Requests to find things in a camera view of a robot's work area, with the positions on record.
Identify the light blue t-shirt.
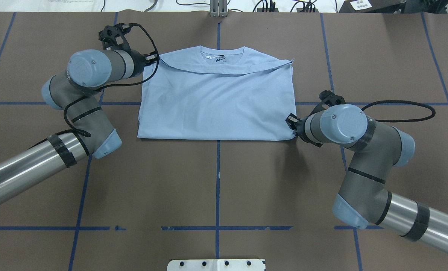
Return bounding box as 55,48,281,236
137,46,296,141

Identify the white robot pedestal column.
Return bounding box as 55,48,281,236
167,259,266,271

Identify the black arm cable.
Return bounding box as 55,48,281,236
64,23,160,138
361,100,436,123

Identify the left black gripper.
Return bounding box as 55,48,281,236
132,52,159,72

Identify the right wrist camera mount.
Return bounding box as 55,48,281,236
318,90,346,110

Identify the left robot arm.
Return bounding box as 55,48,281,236
0,48,159,205

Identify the aluminium frame post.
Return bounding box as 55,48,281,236
210,0,228,17

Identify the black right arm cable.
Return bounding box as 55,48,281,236
361,100,436,123

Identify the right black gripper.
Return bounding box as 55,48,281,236
286,113,314,143

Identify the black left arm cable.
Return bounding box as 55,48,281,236
64,23,160,138

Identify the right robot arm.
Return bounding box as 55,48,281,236
286,104,448,254

